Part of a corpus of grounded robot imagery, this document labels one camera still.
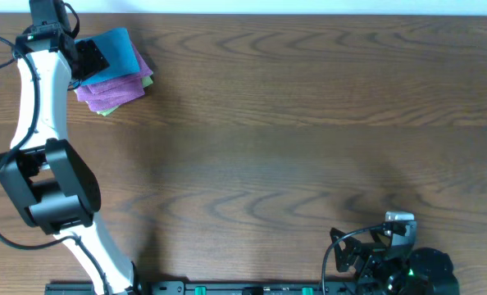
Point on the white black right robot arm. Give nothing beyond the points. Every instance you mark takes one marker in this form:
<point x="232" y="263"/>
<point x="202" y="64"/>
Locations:
<point x="430" y="271"/>

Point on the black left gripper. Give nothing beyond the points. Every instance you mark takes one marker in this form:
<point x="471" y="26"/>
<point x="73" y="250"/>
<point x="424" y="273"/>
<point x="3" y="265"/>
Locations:
<point x="90" y="57"/>

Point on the green folded cloth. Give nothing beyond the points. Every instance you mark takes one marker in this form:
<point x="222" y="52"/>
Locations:
<point x="147" y="80"/>

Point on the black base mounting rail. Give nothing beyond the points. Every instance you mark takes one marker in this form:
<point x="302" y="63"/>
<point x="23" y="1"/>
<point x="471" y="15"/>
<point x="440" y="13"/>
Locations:
<point x="182" y="288"/>

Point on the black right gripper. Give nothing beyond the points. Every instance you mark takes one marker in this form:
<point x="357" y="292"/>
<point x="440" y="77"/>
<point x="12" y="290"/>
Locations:
<point x="366" y="249"/>

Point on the blue microfiber cloth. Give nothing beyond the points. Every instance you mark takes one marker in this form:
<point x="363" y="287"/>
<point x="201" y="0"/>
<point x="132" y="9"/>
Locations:
<point x="116" y="47"/>

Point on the purple folded cloth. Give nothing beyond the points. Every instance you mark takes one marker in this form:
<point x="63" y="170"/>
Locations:
<point x="116" y="88"/>

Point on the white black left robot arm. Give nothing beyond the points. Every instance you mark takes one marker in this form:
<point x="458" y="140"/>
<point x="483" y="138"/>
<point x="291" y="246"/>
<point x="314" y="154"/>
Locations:
<point x="47" y="181"/>

